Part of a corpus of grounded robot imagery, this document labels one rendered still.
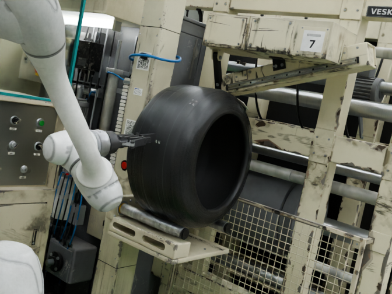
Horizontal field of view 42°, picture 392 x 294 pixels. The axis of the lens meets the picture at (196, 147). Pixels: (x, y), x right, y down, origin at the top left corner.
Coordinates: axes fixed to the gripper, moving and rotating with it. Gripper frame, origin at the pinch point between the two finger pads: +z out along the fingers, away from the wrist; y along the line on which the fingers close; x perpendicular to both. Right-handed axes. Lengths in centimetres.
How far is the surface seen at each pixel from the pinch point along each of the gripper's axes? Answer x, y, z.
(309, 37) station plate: -41, -29, 54
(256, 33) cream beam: -41, -5, 54
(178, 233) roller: 34.5, -10.5, 9.7
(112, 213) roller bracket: 36.3, 22.2, 6.9
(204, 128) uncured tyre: -4.9, -12.8, 15.7
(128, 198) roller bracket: 31.3, 22.2, 15.1
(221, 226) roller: 38, -10, 38
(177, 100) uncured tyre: -13.3, 0.3, 14.6
